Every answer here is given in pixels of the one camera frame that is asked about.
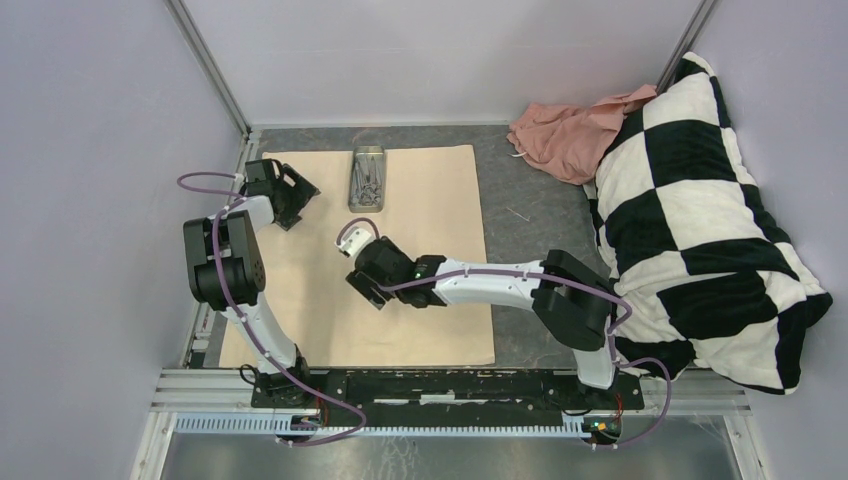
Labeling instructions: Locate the beige cloth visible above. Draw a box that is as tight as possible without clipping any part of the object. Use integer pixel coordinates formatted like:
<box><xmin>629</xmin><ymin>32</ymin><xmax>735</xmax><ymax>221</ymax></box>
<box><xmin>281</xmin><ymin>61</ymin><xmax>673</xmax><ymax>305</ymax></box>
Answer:
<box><xmin>257</xmin><ymin>145</ymin><xmax>495</xmax><ymax>368</ymax></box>

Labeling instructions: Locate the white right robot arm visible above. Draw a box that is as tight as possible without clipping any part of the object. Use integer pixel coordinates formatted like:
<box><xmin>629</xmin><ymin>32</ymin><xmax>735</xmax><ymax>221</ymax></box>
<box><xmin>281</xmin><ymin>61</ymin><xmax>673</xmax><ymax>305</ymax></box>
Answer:
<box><xmin>336</xmin><ymin>229</ymin><xmax>628</xmax><ymax>408</ymax></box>

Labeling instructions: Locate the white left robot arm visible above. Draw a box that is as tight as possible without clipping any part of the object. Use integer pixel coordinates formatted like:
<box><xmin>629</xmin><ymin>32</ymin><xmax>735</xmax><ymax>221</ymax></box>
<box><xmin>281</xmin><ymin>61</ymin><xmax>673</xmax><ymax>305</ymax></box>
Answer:
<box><xmin>183</xmin><ymin>159</ymin><xmax>320</xmax><ymax>408</ymax></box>

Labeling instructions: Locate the metal surgical instrument tray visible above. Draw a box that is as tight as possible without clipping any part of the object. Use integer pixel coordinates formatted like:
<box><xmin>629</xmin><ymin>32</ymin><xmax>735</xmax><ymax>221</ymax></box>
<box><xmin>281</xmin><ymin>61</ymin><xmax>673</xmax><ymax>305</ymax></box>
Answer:
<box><xmin>348</xmin><ymin>146</ymin><xmax>387</xmax><ymax>213</ymax></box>

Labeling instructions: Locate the pink crumpled cloth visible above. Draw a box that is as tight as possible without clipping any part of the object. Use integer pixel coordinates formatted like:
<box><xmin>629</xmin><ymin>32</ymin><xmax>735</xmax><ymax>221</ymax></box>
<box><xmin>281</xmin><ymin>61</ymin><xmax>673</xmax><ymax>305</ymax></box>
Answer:
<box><xmin>507</xmin><ymin>85</ymin><xmax>657</xmax><ymax>185</ymax></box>

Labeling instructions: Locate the black white checkered pillow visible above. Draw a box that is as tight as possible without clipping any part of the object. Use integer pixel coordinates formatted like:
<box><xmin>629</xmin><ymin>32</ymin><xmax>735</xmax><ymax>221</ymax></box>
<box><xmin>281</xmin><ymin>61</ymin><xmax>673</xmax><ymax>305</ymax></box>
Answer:
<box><xmin>584</xmin><ymin>52</ymin><xmax>833</xmax><ymax>395</ymax></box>

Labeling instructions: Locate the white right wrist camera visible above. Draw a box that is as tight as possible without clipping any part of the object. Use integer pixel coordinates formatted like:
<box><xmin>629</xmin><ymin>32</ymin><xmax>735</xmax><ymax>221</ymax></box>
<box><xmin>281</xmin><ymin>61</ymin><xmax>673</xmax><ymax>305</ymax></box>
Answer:
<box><xmin>336</xmin><ymin>227</ymin><xmax>375</xmax><ymax>259</ymax></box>

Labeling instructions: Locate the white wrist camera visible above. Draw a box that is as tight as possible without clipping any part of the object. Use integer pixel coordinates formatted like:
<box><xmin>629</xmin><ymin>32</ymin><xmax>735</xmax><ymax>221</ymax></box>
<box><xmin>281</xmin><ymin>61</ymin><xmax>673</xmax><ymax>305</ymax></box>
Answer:
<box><xmin>336</xmin><ymin>227</ymin><xmax>375</xmax><ymax>259</ymax></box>
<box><xmin>233</xmin><ymin>173</ymin><xmax>246</xmax><ymax>195</ymax></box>

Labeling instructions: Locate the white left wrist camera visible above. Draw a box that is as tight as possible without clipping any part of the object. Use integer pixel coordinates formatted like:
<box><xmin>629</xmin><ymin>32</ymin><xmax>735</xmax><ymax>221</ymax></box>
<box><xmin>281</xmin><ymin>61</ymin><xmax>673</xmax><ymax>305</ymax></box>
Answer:
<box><xmin>233</xmin><ymin>173</ymin><xmax>246</xmax><ymax>195</ymax></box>

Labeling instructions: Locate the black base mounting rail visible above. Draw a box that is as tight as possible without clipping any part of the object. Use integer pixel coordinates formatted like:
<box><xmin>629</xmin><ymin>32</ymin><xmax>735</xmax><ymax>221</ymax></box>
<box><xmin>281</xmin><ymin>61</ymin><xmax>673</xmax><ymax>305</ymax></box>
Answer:
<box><xmin>251</xmin><ymin>368</ymin><xmax>645</xmax><ymax>428</ymax></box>

